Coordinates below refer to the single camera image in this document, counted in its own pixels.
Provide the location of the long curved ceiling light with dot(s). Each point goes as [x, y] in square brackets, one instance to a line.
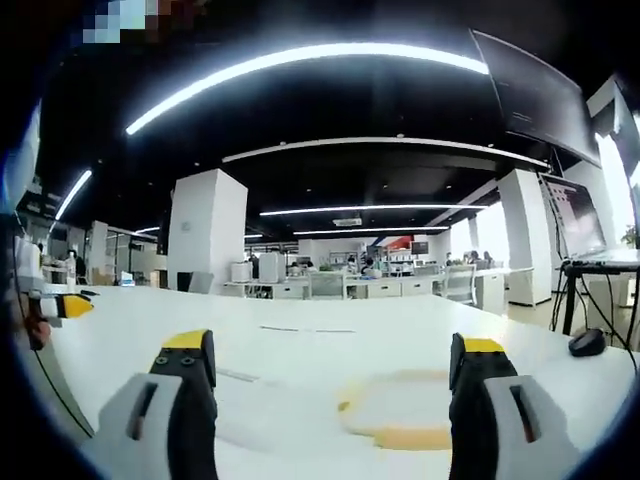
[280, 60]

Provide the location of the person's left hand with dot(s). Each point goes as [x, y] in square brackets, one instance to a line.
[39, 331]

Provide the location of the yellow outline table marking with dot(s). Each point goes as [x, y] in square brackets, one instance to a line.
[400, 437]

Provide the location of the white hanging light beam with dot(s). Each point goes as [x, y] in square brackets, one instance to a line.
[380, 145]

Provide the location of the black monitor stand desk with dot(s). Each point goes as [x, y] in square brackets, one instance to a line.
[602, 262]

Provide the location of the row of white office desks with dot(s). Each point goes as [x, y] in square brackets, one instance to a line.
[390, 286]

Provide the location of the large dark monitor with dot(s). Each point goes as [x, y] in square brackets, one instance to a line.
[540, 95]

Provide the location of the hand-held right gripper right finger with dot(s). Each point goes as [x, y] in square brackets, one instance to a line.
[500, 430]

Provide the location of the grey mesh office chair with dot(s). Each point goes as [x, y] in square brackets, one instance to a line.
[460, 284]
[326, 286]

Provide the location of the white box appliance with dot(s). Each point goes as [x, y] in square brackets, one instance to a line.
[272, 266]

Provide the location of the short ceiling light strip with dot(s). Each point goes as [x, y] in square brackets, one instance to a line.
[74, 194]

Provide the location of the green potted plant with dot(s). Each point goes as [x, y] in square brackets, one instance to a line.
[631, 236]

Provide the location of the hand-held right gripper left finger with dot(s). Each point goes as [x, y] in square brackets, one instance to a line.
[155, 430]

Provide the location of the small lit monitor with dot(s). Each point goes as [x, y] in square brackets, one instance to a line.
[575, 215]

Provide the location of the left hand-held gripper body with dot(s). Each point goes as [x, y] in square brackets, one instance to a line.
[31, 270]

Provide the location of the black computer mouse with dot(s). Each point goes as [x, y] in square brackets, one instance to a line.
[588, 343]

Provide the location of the thin ceiling light strip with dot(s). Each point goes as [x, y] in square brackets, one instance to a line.
[370, 208]

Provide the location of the grey tape strip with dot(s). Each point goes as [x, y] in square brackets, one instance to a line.
[239, 375]

